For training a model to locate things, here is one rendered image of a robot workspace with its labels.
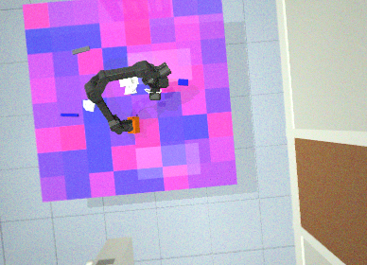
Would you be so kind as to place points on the small blue block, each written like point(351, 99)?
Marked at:
point(183, 82)

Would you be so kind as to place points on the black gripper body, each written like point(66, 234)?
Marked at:
point(154, 96)

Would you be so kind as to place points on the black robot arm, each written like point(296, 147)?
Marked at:
point(148, 74)

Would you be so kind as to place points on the grey flat bar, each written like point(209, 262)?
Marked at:
point(81, 49)

